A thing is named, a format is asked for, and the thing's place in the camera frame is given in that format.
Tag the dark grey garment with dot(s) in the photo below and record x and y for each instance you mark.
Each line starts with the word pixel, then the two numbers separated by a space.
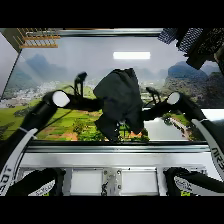
pixel 120 96

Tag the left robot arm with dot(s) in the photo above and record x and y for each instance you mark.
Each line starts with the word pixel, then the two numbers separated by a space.
pixel 40 115

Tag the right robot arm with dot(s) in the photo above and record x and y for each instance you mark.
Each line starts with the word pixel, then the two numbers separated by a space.
pixel 196 115

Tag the heap of clothes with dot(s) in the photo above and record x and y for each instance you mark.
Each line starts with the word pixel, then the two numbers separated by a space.
pixel 200 43

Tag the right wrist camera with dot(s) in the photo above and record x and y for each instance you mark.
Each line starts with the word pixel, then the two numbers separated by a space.
pixel 152 90

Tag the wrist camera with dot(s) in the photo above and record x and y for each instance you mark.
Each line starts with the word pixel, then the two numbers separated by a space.
pixel 152 90
pixel 80 78

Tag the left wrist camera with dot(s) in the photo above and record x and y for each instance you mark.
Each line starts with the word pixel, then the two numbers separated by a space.
pixel 80 78

